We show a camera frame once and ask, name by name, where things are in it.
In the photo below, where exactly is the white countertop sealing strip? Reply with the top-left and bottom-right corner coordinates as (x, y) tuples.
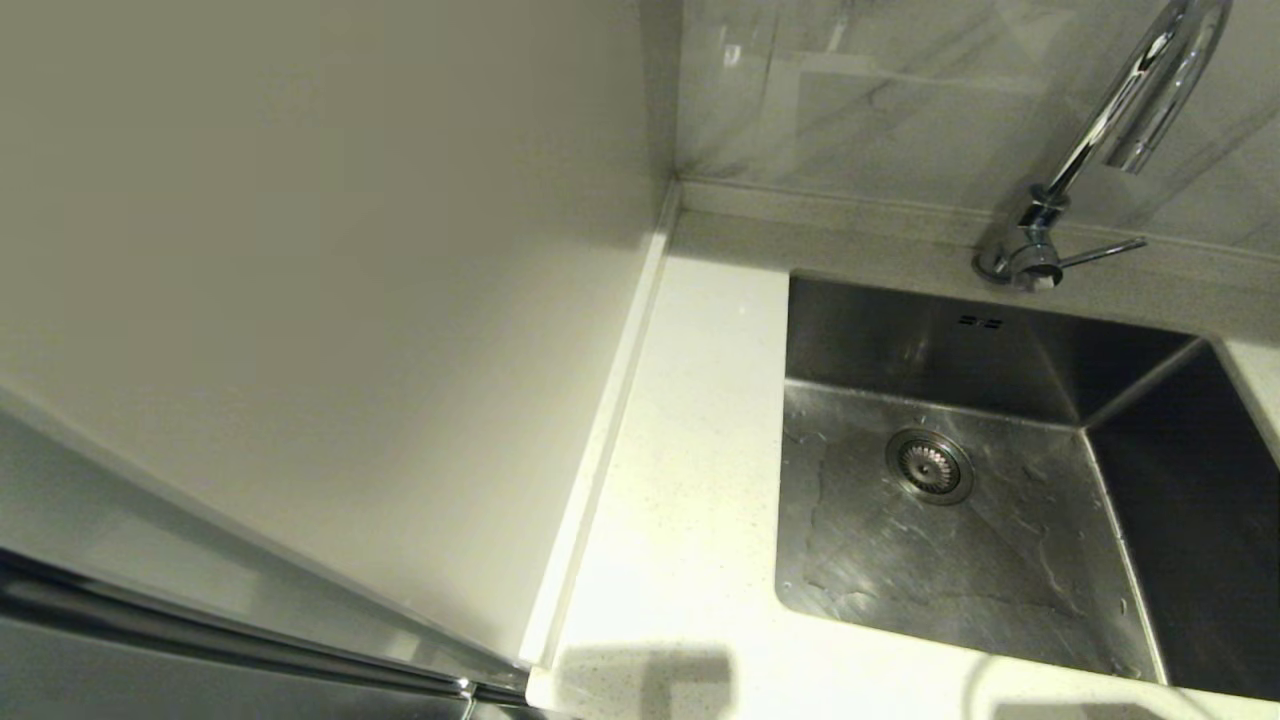
(520, 185), (683, 666)

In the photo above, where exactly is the chrome gooseneck faucet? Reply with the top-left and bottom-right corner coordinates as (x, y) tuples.
(973, 0), (1233, 294)

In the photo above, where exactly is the round metal drain strainer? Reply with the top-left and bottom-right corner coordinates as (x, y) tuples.
(885, 428), (975, 505)

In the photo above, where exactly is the white tall cabinet side panel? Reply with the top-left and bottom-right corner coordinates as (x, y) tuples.
(0, 0), (681, 666)

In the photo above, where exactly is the stainless steel sink basin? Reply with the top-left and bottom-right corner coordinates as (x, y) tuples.
(775, 272), (1280, 701)

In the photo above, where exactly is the steel refrigerator bar handle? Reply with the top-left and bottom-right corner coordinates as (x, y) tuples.
(0, 545), (531, 706)

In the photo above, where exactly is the speckled stone backsplash ledge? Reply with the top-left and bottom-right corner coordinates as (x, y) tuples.
(678, 178), (1280, 276)

